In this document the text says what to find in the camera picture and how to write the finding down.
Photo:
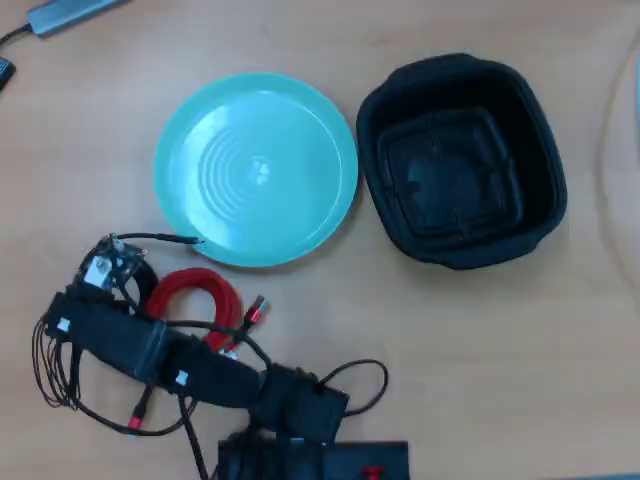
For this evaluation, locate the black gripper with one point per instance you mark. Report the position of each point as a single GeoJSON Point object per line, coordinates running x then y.
{"type": "Point", "coordinates": [87, 291]}

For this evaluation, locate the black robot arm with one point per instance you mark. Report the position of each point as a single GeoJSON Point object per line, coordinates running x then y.
{"type": "Point", "coordinates": [215, 375]}

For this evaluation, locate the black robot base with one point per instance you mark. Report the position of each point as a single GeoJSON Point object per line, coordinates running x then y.
{"type": "Point", "coordinates": [350, 457]}

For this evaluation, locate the teal round plate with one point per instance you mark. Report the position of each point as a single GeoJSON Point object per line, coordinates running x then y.
{"type": "Point", "coordinates": [300, 200]}

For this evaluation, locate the black flat device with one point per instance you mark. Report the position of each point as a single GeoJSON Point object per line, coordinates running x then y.
{"type": "Point", "coordinates": [6, 74]}

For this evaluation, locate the grey usb hub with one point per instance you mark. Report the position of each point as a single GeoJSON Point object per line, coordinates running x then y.
{"type": "Point", "coordinates": [65, 15]}

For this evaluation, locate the red base knob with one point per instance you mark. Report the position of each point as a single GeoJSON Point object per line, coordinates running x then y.
{"type": "Point", "coordinates": [373, 472]}

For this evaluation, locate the black square fabric bin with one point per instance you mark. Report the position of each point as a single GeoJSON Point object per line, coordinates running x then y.
{"type": "Point", "coordinates": [465, 90]}

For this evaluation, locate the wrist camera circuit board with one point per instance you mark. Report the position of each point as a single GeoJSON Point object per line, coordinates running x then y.
{"type": "Point", "coordinates": [107, 262]}

